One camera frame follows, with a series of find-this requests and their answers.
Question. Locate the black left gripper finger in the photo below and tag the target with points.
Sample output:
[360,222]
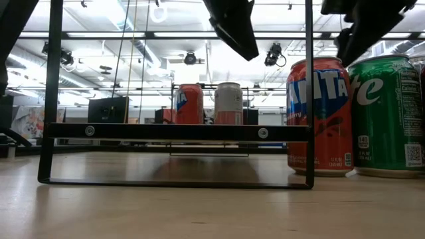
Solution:
[235,26]

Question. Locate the black monitor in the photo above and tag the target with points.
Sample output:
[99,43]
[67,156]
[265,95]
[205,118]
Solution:
[108,111]

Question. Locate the white and coral can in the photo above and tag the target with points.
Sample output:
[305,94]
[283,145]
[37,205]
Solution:
[229,103]

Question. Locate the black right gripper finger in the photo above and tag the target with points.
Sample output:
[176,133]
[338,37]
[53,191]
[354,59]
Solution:
[362,33]

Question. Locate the black metal shelf frame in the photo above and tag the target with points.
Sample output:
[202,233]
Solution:
[176,132]

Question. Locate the round black ceiling camera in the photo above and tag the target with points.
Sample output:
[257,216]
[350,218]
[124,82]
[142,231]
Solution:
[190,58]

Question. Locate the silver shelf bolt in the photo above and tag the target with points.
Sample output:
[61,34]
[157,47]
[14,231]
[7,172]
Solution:
[263,133]
[89,130]

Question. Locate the black box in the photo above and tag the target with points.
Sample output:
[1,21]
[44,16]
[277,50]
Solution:
[251,117]

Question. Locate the floral poster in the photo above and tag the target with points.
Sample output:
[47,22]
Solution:
[30,123]

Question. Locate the red Fanta strawberry can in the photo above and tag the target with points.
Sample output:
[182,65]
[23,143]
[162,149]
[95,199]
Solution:
[191,106]
[332,109]

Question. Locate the black ceiling camera cluster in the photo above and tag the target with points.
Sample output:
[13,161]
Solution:
[67,59]

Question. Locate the green Sprite can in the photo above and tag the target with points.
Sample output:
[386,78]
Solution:
[382,126]

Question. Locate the black ceiling rail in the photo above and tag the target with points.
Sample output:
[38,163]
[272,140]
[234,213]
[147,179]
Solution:
[149,34]

